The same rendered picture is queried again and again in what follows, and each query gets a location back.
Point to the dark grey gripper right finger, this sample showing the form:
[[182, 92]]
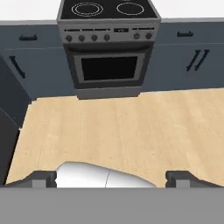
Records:
[[180, 178]]

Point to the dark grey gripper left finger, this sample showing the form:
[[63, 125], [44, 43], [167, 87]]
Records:
[[40, 178]]

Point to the white rounded object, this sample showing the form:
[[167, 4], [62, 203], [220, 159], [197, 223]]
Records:
[[87, 176]]

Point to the grey stove with oven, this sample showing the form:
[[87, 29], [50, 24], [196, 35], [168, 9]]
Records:
[[108, 58]]

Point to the dark blue-grey cupboard run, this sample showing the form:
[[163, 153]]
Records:
[[10, 116], [186, 58], [40, 64]]

